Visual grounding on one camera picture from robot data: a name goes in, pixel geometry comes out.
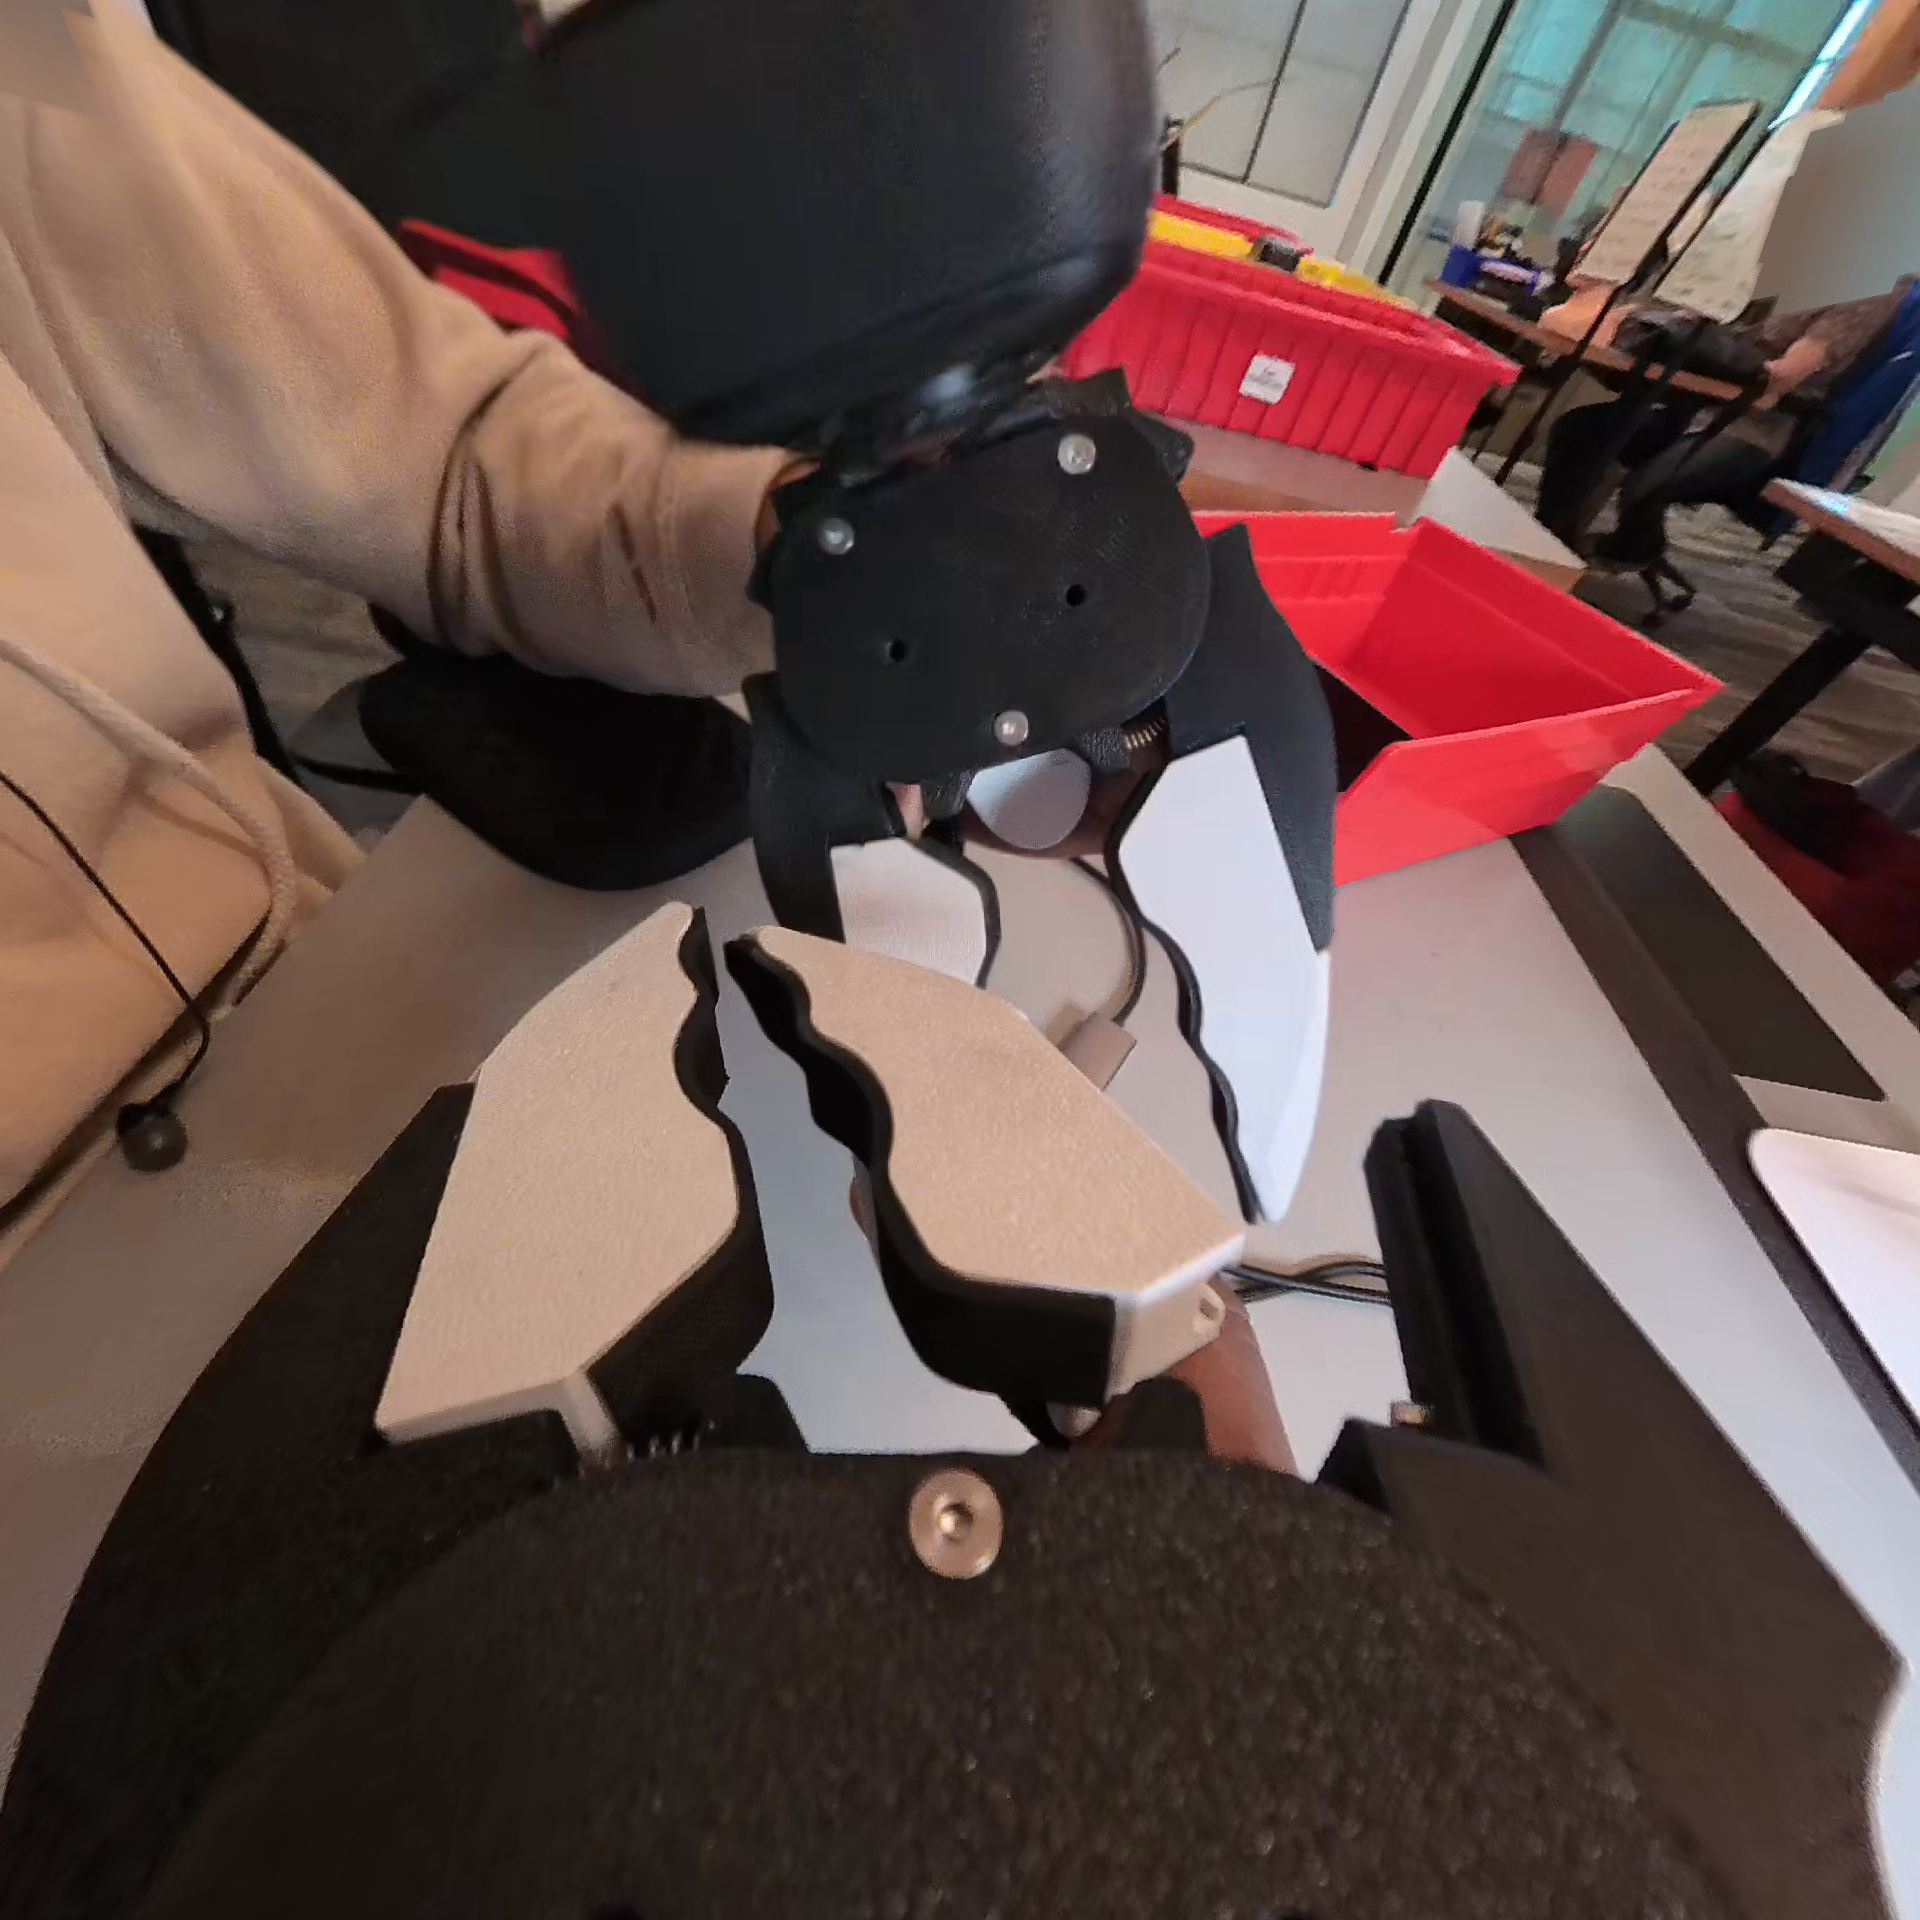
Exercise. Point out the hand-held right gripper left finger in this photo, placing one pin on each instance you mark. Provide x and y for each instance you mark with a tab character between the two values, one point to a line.
578	1184

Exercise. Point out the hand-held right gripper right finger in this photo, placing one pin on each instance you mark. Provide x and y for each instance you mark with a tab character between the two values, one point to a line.
1021	1155

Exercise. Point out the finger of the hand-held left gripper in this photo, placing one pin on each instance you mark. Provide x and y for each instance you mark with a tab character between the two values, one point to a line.
915	909
1239	930

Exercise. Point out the person's left forearm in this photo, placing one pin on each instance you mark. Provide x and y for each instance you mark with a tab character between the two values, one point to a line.
374	404

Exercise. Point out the black bin divider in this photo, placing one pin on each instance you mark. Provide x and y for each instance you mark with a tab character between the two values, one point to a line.
1359	735

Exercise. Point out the yellow plastic bin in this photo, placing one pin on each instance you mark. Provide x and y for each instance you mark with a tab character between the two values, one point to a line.
1192	232

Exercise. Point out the black office chair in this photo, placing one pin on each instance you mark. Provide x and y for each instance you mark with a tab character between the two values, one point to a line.
571	780

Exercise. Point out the open red plastic bin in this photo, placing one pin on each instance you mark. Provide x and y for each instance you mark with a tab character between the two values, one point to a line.
1500	645

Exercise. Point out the large ribbed red bin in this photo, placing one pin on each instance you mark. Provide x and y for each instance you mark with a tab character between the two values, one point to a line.
1321	360

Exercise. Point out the person's beige hoodie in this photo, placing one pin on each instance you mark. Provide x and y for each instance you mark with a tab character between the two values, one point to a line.
90	930

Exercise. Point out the red bag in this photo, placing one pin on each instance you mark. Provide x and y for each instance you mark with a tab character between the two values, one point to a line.
1831	870

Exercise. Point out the blue box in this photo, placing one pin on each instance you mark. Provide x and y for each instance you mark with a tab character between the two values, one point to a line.
1493	266

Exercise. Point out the wooden desk with black legs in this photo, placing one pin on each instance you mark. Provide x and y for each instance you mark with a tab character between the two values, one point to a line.
1515	323

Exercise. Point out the white tray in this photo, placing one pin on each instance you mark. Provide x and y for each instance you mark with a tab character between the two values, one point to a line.
1860	1244

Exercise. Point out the whiteboard easel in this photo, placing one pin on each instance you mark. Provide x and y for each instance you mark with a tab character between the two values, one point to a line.
1664	188
1748	224

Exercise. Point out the wooden desk with black frame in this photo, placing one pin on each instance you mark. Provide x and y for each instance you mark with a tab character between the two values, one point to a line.
1860	554

